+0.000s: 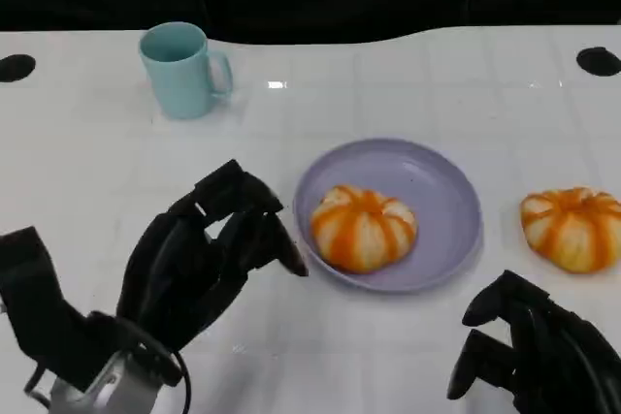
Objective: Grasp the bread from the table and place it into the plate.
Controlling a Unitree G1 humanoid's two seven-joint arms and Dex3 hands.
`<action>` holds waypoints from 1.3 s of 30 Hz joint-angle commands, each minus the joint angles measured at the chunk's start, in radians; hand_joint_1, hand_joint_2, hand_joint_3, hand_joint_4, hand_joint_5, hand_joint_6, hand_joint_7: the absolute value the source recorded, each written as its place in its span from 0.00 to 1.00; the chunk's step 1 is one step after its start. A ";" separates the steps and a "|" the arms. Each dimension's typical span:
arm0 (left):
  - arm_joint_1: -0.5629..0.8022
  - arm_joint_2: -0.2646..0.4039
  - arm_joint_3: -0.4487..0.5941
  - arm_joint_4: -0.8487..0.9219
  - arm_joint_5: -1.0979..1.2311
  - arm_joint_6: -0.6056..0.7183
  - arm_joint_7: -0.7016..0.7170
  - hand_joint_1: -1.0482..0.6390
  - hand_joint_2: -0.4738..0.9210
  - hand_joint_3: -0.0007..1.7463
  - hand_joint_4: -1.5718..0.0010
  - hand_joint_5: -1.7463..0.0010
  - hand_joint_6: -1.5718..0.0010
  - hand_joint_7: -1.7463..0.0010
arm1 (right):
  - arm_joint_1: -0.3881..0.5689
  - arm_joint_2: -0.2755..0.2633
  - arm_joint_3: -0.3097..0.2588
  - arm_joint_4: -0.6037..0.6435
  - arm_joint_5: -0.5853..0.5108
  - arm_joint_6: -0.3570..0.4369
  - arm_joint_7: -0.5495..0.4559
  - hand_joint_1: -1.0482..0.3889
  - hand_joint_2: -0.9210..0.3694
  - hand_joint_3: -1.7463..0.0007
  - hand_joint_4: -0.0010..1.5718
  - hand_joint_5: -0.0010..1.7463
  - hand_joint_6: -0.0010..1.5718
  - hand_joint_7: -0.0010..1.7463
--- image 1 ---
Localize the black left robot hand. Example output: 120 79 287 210
114 158 311 352

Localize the pale green mug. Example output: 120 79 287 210
138 20 235 120

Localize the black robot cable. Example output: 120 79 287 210
115 321 193 414

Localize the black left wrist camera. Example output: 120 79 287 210
0 226 183 392

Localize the lilac plate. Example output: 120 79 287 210
292 137 484 294

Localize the orange and white bread roll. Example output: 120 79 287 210
310 184 419 274
519 185 621 274

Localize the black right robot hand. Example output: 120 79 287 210
445 269 621 414

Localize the black table grommet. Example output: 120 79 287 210
0 53 38 83
575 46 621 78

